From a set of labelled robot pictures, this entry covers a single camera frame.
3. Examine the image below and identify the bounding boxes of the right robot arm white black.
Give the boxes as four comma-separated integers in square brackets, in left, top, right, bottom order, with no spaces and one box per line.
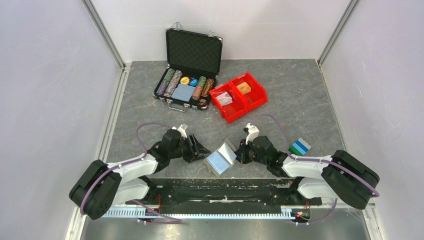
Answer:
[235,136,380,210]

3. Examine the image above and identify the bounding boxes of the black poker chip case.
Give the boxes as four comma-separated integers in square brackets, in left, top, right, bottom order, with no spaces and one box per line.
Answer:
[152,27,223,111]

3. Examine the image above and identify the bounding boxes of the blue playing card deck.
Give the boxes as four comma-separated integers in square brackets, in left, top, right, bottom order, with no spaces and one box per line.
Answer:
[171,83,195,102]

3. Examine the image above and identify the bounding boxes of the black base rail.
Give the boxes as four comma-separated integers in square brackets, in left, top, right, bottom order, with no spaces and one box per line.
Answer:
[140,177,322,214]

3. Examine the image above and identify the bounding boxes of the white cards in bin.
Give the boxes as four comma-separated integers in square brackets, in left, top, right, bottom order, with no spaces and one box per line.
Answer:
[216,92,233,106]

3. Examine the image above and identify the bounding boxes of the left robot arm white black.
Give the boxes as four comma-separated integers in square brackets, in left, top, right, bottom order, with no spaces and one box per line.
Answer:
[68,127,211,220]

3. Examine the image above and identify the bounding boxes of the orange cards in bin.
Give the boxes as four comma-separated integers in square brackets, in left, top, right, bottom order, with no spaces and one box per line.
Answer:
[236,82,252,95]

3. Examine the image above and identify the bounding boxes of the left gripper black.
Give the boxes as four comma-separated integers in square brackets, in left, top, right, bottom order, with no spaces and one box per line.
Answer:
[169,133,211,164]

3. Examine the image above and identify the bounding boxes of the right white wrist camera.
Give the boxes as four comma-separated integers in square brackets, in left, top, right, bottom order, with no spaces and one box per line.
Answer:
[243,123,260,145]

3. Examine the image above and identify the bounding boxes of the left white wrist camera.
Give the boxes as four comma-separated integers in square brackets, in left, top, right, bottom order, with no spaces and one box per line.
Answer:
[172,123,188,139]

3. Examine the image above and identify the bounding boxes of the green blue toy brick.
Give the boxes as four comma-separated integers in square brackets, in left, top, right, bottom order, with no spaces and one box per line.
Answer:
[288,138,312,156]

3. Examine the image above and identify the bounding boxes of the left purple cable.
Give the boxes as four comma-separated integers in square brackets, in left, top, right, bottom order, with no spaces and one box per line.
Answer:
[79,122,184,225]

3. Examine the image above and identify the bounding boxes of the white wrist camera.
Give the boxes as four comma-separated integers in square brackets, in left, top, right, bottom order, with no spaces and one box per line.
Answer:
[243,123,260,145]
[172,123,188,139]

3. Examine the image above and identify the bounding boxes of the white cable duct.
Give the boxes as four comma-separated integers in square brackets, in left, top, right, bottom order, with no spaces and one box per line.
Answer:
[102,205,295,221]

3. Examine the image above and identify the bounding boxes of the right red plastic bin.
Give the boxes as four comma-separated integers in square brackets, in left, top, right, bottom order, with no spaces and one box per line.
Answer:
[230,72,268,112]

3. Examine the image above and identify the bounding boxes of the red plastic bin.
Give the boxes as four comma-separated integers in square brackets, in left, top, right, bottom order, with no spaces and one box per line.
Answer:
[230,72,268,112]
[209,82,247,123]

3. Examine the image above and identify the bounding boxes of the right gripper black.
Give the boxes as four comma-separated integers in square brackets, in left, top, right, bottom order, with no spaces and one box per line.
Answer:
[231,137,269,166]

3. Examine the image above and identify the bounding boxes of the left red plastic bin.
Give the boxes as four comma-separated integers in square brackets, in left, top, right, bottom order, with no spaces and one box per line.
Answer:
[209,82,247,123]

